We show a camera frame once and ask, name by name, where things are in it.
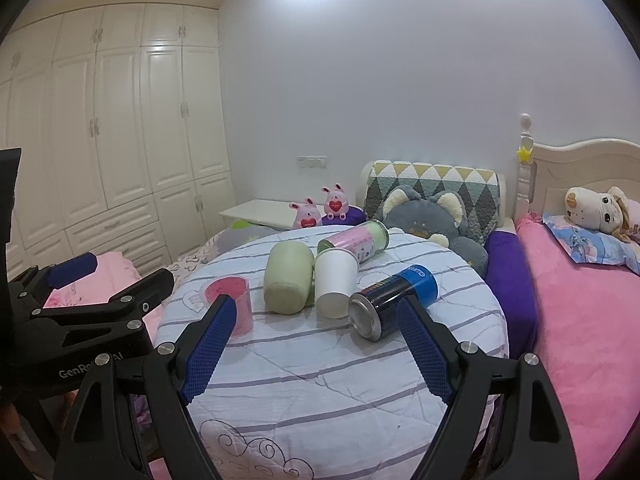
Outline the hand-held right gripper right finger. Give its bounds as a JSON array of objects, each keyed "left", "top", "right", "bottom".
[{"left": 397, "top": 294, "right": 581, "bottom": 480}]

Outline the pale green cup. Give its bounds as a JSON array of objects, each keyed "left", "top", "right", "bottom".
[{"left": 263, "top": 241, "right": 316, "bottom": 315}]

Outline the blue cartoon pillow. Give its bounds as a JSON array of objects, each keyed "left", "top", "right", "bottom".
[{"left": 542, "top": 211, "right": 640, "bottom": 277}]

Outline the white paper cup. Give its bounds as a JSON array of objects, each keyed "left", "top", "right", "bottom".
[{"left": 313, "top": 249, "right": 359, "bottom": 320}]

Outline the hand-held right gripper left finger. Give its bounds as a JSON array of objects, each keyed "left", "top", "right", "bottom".
[{"left": 52, "top": 295, "right": 239, "bottom": 480}]

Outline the triangle pattern cushion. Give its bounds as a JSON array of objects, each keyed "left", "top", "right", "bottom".
[{"left": 361, "top": 160, "right": 507, "bottom": 234}]

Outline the pink fleece blanket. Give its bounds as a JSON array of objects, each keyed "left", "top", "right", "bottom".
[{"left": 515, "top": 214, "right": 640, "bottom": 480}]

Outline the pink bunny toy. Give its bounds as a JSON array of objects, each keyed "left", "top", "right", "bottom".
[
  {"left": 321, "top": 184, "right": 350, "bottom": 221},
  {"left": 288, "top": 197, "right": 322, "bottom": 230}
]

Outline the cream bed headboard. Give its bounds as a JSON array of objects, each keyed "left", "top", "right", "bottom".
[{"left": 516, "top": 112, "right": 640, "bottom": 222}]

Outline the pink floral quilt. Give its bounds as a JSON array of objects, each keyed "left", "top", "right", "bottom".
[{"left": 42, "top": 251, "right": 161, "bottom": 322}]

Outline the grey cat plush toy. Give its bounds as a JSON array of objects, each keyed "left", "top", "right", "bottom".
[{"left": 382, "top": 184, "right": 490, "bottom": 279}]

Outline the pink plastic cup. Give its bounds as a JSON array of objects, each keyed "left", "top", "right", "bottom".
[{"left": 202, "top": 276, "right": 252, "bottom": 344}]

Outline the white dog plush toy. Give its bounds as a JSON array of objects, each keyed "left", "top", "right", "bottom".
[{"left": 564, "top": 186, "right": 640, "bottom": 246}]

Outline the white bedside table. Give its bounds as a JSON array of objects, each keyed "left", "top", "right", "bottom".
[{"left": 219, "top": 199, "right": 302, "bottom": 234}]

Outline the cream white wardrobe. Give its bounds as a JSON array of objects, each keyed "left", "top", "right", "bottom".
[{"left": 0, "top": 2, "right": 239, "bottom": 281}]

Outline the purple cushion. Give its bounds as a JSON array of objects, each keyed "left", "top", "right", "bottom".
[{"left": 320, "top": 205, "right": 369, "bottom": 227}]

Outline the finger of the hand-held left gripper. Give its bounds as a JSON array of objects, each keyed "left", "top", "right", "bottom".
[
  {"left": 7, "top": 253, "right": 99, "bottom": 312},
  {"left": 30, "top": 268, "right": 176, "bottom": 335}
]

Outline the pink and green labelled cup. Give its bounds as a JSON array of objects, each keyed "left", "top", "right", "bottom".
[{"left": 317, "top": 219, "right": 390, "bottom": 266}]

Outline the dark blue drink can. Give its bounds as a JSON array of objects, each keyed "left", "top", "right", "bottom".
[{"left": 348, "top": 263, "right": 439, "bottom": 343}]

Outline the purple bed sheet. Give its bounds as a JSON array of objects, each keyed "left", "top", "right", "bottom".
[{"left": 483, "top": 230, "right": 539, "bottom": 362}]

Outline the heart print bedsheet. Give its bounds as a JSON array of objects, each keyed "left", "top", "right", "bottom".
[{"left": 165, "top": 220, "right": 273, "bottom": 282}]

